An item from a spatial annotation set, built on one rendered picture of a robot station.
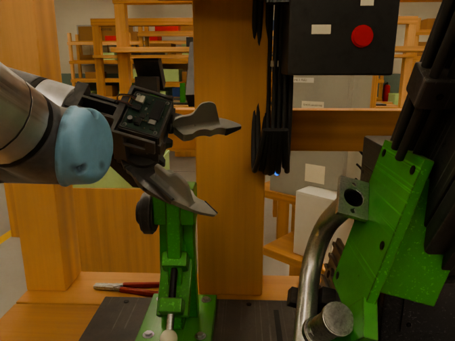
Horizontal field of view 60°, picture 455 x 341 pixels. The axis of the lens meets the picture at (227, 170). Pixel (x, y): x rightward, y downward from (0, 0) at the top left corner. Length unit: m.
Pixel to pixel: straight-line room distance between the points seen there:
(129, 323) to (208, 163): 0.34
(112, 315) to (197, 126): 0.45
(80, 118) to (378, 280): 0.35
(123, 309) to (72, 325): 0.10
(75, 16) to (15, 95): 11.05
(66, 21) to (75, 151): 11.11
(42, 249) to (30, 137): 0.62
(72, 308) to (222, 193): 0.39
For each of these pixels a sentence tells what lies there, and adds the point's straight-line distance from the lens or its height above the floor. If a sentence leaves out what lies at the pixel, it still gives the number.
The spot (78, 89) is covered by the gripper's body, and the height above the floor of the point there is 1.34.
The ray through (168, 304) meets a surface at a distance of 0.68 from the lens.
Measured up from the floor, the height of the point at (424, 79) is 1.35.
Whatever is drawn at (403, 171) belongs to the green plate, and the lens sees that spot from 0.47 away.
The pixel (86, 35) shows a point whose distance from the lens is 11.22.
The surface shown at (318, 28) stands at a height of 1.42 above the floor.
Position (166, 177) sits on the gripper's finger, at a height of 1.24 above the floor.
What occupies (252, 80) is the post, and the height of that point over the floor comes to 1.34.
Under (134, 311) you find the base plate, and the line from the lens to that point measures 0.84.
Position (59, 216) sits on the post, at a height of 1.06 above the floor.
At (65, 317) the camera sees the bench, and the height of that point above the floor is 0.88.
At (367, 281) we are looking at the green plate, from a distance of 0.49.
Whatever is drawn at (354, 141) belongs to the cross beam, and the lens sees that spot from 0.90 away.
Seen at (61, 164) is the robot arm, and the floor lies 1.28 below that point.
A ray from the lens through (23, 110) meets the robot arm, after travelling 0.35.
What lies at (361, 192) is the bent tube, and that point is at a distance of 0.53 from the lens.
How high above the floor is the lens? 1.36
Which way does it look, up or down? 14 degrees down
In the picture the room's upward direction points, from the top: straight up
